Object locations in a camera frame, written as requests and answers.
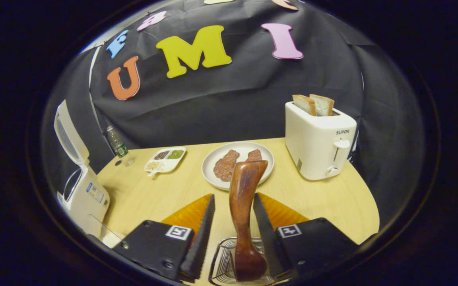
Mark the white toaster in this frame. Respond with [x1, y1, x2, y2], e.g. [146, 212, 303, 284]
[285, 100, 357, 181]

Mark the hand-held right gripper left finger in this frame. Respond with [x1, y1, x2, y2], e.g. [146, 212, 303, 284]
[112, 193, 216, 283]

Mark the wire chopstick holder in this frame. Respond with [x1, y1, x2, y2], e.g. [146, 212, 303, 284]
[208, 237, 293, 286]

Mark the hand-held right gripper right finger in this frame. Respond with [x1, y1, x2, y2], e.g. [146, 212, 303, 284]
[253, 192, 360, 278]

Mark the white round plate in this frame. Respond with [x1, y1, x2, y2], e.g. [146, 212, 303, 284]
[201, 142, 275, 191]

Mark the toast bread slice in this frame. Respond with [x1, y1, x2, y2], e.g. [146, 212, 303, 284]
[309, 94, 335, 116]
[292, 94, 317, 116]

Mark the white rice cooker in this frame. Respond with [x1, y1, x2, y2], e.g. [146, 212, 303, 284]
[53, 99, 111, 239]

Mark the black backdrop cloth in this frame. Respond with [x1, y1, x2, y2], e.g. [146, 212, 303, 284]
[40, 0, 428, 223]

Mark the brown wooden spoon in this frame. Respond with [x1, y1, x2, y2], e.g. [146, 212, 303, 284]
[229, 160, 269, 282]

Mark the clear plastic water bottle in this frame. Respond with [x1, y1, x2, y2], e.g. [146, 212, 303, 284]
[106, 126, 129, 158]

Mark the white divided grain dish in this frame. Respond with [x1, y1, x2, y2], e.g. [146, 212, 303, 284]
[144, 147, 187, 177]

